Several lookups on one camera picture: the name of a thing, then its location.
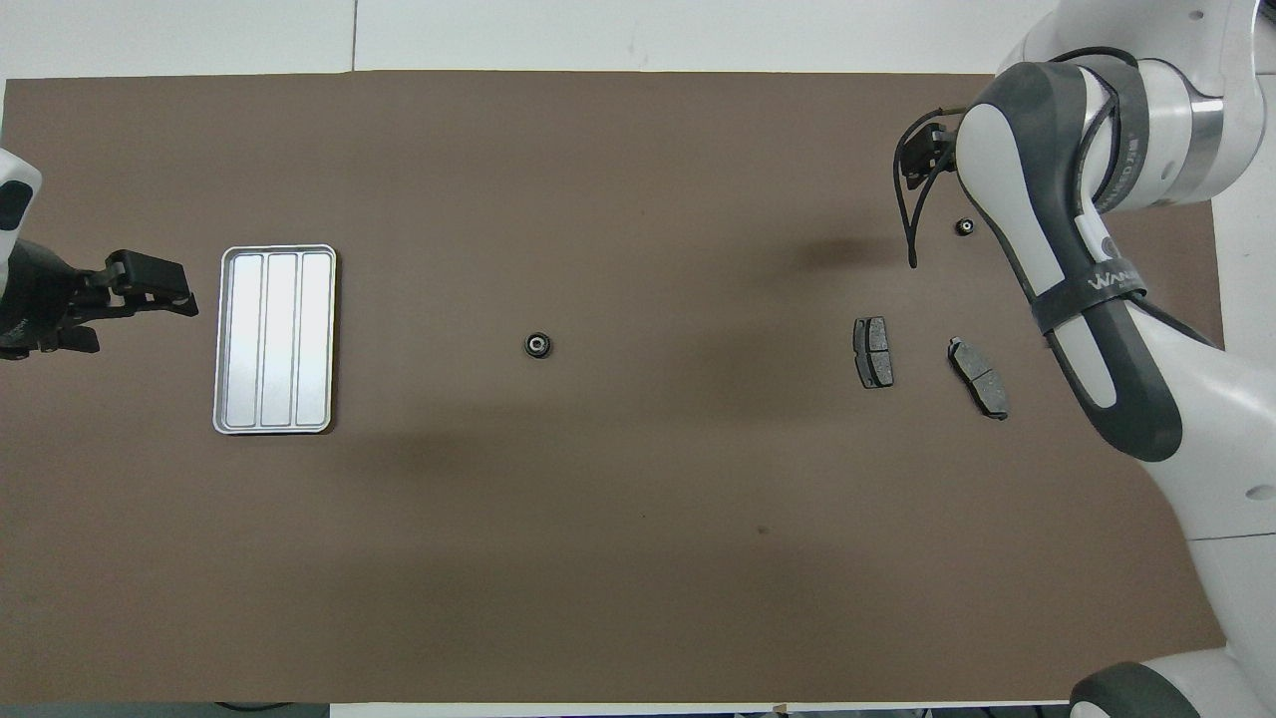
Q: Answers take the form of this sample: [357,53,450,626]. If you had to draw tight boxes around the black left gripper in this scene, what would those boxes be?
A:
[0,242,199,361]

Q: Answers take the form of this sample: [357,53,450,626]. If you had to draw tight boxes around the brown table mat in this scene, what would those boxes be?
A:
[0,70,1267,704]

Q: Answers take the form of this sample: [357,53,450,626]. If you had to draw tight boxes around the long dark brake pad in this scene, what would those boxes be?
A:
[946,337,1011,421]

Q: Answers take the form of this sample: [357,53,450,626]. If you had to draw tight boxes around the silver metal tray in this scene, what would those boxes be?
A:
[212,244,338,436]

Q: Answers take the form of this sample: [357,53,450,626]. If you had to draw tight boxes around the short dark brake pad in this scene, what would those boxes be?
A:
[852,316,895,391]

